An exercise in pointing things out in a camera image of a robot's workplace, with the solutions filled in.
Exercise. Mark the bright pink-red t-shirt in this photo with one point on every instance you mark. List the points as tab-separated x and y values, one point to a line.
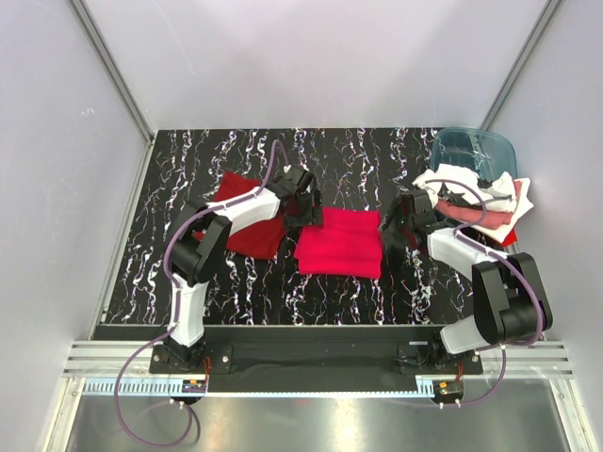
347	243

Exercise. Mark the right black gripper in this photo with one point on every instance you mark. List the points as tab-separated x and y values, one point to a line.
393	226

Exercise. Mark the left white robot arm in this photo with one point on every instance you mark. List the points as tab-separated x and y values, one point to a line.
198	240

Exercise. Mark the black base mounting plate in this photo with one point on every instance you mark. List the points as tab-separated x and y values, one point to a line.
357	353

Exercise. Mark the left aluminium frame post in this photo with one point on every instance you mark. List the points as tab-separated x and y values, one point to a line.
98	43

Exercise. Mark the white black printed t-shirt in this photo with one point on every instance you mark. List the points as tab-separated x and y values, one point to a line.
502	188

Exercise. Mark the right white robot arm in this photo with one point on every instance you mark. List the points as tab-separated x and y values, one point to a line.
510	304

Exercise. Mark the dark red t-shirt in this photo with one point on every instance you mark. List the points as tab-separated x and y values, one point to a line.
257	227

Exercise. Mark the blue transparent plastic bin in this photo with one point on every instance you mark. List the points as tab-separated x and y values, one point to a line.
486	153

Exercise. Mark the red t-shirt under pile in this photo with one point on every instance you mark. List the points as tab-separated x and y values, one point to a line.
510	239

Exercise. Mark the white folded t-shirt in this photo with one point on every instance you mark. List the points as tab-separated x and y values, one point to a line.
523	206

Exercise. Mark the white slotted cable duct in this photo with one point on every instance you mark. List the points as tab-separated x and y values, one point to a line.
399	386

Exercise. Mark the right aluminium frame post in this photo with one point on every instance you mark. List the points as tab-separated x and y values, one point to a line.
543	22

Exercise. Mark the aluminium frame post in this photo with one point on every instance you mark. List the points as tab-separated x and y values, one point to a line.
98	43
543	22

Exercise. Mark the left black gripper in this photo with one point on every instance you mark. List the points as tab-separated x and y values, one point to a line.
303	217

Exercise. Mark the dusty pink folded t-shirt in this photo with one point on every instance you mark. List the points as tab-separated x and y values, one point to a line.
472	215

